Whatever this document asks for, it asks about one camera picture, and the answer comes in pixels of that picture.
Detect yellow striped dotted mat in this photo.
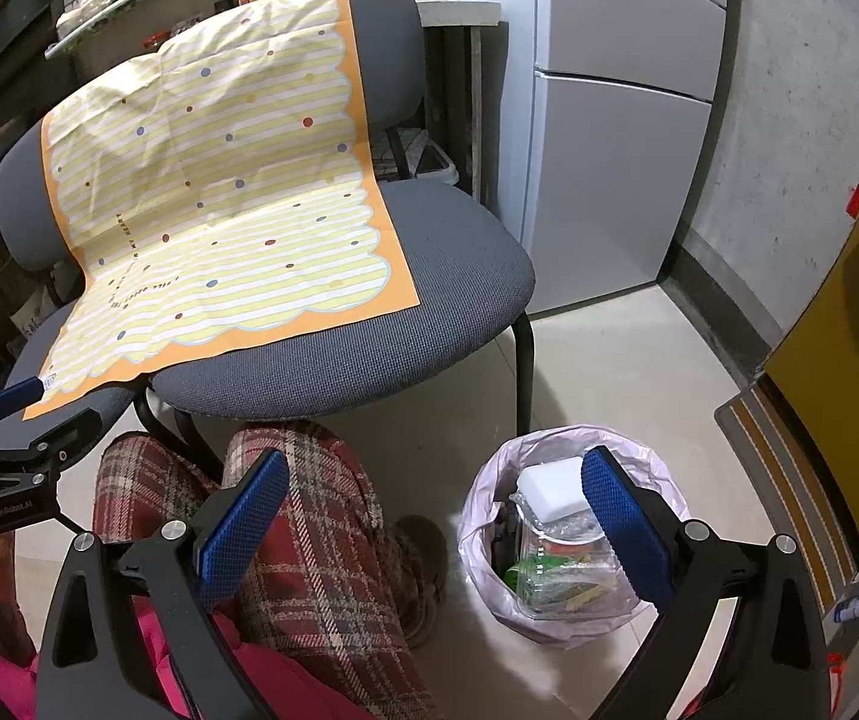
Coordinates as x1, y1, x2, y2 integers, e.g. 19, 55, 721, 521
22, 0, 421, 422

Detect yellow door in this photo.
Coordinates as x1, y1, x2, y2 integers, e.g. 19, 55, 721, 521
763, 127, 859, 571

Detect person's brown slipper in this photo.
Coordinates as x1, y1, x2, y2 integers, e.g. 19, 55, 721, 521
388, 514, 449, 650

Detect white foam block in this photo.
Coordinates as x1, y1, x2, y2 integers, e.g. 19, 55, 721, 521
515, 456, 595, 526

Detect clear plastic packaging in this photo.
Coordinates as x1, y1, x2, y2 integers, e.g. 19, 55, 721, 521
511, 495, 636, 620

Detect grey fabric chair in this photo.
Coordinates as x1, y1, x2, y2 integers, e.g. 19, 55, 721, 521
0, 0, 537, 481

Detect curved metal shelf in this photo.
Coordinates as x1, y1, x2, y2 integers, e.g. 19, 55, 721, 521
43, 0, 355, 61

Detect striped brown door mat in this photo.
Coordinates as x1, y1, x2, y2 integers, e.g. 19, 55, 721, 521
714, 382, 859, 616

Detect waste bin with pink bag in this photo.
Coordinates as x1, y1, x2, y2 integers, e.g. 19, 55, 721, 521
457, 424, 689, 650

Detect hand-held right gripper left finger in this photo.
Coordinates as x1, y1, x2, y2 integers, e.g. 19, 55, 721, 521
35, 447, 291, 720

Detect person's pink jacket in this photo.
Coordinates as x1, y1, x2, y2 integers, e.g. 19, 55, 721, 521
0, 600, 370, 720

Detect grey refrigerator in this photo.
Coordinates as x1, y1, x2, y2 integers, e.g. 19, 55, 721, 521
500, 0, 731, 316

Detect person's plaid pants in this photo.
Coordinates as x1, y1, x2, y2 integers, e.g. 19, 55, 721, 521
91, 420, 449, 720

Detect green plastic bottle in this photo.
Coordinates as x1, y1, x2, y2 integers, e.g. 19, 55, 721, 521
504, 536, 610, 605

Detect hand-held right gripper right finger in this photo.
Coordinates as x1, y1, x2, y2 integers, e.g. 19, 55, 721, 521
579, 445, 830, 720

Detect white plastic basket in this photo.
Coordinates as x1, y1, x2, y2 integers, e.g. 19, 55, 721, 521
373, 127, 460, 185

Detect white side table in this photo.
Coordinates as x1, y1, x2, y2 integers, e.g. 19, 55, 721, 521
414, 0, 503, 200

